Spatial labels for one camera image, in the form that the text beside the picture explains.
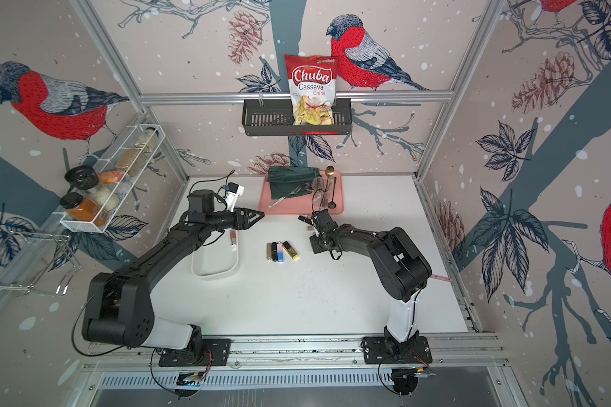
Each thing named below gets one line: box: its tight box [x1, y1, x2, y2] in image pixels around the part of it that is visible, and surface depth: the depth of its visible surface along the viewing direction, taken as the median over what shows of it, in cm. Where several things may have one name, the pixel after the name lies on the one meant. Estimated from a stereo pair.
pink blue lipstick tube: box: [276, 241, 285, 263], surface depth 96 cm
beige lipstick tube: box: [265, 242, 273, 262], surface depth 97 cm
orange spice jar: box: [59, 192, 109, 228], surface depth 64 cm
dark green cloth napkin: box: [266, 166, 322, 200], surface depth 120 cm
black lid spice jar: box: [64, 165, 120, 212], surface depth 65 cm
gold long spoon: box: [320, 165, 336, 202], surface depth 107 cm
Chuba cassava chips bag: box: [285, 54, 339, 126], surface depth 85 cm
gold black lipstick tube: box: [281, 240, 300, 262], surface depth 96 cm
